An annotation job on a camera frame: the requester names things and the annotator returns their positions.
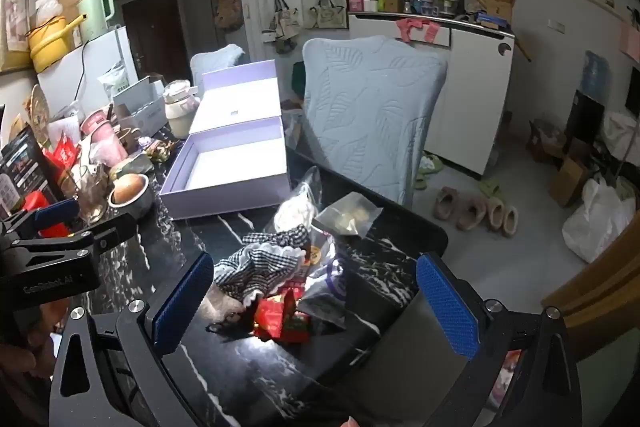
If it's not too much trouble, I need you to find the taped cardboard box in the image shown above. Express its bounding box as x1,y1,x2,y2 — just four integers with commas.
547,154,591,208

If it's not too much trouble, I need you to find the gold framed picture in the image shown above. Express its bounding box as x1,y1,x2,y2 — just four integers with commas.
0,0,31,72

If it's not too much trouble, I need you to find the person's left hand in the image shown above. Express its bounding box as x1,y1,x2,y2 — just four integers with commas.
0,302,63,413

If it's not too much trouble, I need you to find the small metal bowl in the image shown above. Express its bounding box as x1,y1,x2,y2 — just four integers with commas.
109,173,153,218

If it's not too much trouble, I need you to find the white counter cabinet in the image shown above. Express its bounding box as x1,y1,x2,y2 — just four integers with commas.
347,12,516,180

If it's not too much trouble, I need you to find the black printed box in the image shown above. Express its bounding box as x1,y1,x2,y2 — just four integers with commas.
0,127,63,218

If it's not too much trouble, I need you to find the dark wooden door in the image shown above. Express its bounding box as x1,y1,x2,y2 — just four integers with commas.
121,0,178,82

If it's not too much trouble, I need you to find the green bag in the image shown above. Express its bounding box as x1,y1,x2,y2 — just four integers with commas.
292,62,306,108

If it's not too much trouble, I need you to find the white fridge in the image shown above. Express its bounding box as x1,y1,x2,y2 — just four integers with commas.
37,26,138,118

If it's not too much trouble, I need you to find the red plastic container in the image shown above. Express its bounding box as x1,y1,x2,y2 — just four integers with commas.
22,192,51,212

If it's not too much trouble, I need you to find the crumpled clear plastic bag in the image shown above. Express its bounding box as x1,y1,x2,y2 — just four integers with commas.
35,0,66,30

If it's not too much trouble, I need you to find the cream insulated jug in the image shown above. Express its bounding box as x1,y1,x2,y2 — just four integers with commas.
165,79,201,138

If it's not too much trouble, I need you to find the red snack bag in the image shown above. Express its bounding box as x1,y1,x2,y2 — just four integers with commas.
52,134,81,170

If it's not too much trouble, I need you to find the clear bag with cream plush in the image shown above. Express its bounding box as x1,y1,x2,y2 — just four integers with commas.
272,166,323,240

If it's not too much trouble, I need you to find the woven round tray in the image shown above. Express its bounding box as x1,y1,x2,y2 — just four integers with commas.
30,84,53,148

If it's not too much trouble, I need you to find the brown mug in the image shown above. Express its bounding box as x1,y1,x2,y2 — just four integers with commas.
117,127,142,152

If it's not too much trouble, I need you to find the green electric kettle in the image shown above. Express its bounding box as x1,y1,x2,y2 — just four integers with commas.
77,0,117,42

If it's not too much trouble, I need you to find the gingham dress plush doll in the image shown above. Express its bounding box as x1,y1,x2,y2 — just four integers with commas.
210,227,311,323

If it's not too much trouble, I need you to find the lavender gift box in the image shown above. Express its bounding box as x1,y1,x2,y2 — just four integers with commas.
159,59,291,220

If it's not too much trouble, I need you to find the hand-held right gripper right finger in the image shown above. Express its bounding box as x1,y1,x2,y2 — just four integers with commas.
416,253,586,427

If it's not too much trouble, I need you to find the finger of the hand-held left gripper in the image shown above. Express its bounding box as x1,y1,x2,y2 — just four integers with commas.
0,199,80,243
0,212,138,265

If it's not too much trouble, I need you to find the pink slipper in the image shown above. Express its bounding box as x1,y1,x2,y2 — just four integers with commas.
434,187,468,220
457,196,488,232
485,197,506,235
500,205,519,238

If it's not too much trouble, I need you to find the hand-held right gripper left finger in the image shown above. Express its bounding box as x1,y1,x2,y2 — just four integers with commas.
48,251,236,427

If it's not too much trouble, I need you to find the purple silver foil packet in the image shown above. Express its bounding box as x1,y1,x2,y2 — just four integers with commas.
299,254,351,330

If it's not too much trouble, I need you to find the beige tote bag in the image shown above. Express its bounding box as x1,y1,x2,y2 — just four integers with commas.
270,0,303,40

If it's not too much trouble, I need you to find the brown tote bag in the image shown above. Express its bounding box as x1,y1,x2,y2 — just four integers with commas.
215,0,246,32

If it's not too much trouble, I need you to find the red snack packet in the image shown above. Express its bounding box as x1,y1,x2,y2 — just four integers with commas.
252,289,312,344

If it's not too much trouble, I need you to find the small clear zip bag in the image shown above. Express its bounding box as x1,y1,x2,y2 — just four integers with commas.
312,192,383,238

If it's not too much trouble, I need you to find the white plastic bag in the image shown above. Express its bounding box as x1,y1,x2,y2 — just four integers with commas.
562,177,636,263

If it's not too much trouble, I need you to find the dark printed snack bag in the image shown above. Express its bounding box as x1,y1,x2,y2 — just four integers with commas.
145,139,173,164

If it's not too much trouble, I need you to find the light blue covered chair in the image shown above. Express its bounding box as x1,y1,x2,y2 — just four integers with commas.
190,44,246,78
302,36,448,208

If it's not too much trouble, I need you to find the white carton of bottles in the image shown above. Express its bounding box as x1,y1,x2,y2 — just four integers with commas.
112,77,168,142

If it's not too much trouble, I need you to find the pink cloth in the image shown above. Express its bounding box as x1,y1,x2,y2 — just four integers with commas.
395,19,438,45

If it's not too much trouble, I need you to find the open cardboard box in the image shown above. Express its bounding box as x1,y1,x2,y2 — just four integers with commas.
485,0,516,20

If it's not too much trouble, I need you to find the green white pouch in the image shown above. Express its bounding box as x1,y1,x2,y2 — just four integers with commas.
97,62,131,100

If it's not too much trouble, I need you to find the black power cable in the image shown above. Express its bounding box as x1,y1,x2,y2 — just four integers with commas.
74,41,87,102

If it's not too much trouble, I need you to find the glass mug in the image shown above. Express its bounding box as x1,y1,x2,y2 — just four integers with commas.
72,167,108,223

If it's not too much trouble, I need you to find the pink tumbler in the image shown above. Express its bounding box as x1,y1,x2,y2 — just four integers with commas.
80,114,126,168

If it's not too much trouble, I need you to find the yellow pot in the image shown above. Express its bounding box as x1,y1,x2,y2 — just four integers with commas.
27,14,83,72

